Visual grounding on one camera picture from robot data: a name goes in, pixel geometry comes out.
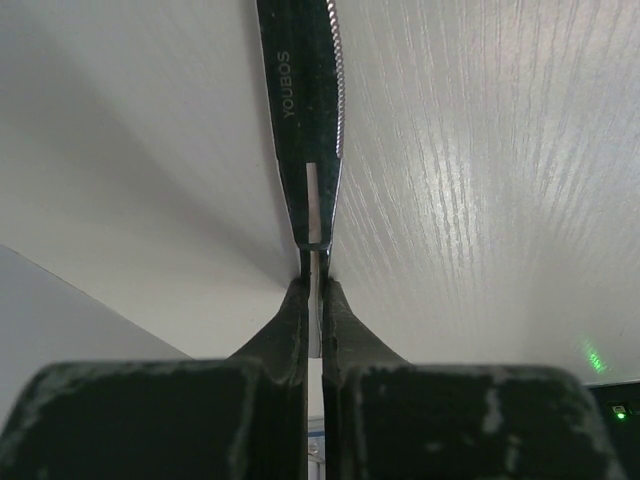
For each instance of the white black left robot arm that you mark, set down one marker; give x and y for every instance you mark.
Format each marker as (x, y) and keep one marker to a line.
(617, 410)

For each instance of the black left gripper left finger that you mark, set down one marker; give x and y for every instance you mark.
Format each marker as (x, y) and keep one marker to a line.
(244, 417)

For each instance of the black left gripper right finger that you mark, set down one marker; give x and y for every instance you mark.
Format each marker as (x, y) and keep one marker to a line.
(386, 418)

